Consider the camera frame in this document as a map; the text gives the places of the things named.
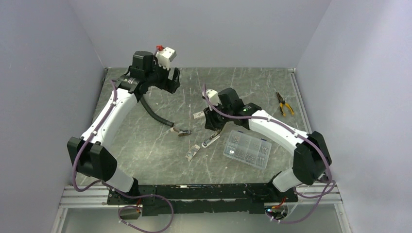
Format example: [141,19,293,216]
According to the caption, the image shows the aluminium frame rail front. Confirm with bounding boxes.
[59,183,325,208]

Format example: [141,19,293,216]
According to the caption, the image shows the white staple box tray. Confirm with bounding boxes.
[186,144,200,162]

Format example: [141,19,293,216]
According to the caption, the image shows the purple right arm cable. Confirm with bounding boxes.
[202,84,336,225]

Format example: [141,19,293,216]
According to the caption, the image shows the clear plastic screw organizer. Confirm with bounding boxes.
[223,130,272,170]

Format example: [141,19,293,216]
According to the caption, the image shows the black rubber hose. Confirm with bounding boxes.
[140,96,175,127]

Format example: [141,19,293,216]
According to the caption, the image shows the orange handled pliers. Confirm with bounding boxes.
[276,92,294,117]

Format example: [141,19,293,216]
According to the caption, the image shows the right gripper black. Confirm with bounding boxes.
[204,102,233,132]

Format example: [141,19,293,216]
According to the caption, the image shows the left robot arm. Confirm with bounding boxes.
[67,47,180,204]

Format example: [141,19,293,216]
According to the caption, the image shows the white staple box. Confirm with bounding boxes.
[193,111,205,119]

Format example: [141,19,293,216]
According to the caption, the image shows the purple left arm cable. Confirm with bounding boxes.
[71,80,175,233]

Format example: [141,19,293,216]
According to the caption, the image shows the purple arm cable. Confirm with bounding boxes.
[71,80,175,233]
[202,84,336,225]

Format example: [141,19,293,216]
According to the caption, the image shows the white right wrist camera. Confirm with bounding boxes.
[202,89,221,106]

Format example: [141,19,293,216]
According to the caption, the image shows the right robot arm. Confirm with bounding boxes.
[202,86,333,201]

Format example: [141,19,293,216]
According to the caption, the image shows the aluminium frame rail right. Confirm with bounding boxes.
[287,67,329,183]

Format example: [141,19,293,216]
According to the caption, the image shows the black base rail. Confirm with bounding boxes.
[107,183,298,216]

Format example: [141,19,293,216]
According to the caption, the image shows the aluminium frame rail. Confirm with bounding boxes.
[287,67,329,183]
[59,183,325,208]

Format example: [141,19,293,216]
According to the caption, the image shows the brown stapler base part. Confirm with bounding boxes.
[170,127,192,137]

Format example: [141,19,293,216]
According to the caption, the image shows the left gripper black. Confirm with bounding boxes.
[145,56,180,93]

